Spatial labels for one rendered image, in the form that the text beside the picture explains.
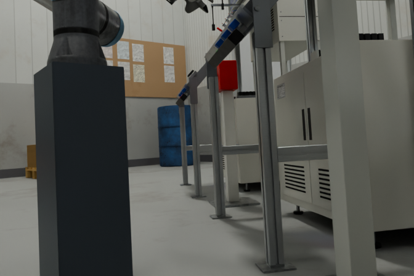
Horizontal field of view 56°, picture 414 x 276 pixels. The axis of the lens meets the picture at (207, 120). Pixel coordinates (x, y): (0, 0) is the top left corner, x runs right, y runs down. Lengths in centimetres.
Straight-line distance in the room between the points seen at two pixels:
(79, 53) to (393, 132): 91
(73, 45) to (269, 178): 61
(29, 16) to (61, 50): 532
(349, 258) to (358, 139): 24
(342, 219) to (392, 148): 45
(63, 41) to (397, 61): 94
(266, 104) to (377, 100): 35
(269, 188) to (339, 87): 36
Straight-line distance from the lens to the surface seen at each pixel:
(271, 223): 108
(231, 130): 214
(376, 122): 125
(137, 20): 698
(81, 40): 104
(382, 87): 127
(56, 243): 100
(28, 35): 628
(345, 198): 86
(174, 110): 587
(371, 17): 477
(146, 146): 666
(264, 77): 108
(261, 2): 112
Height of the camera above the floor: 35
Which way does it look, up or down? 3 degrees up
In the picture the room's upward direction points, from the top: 3 degrees counter-clockwise
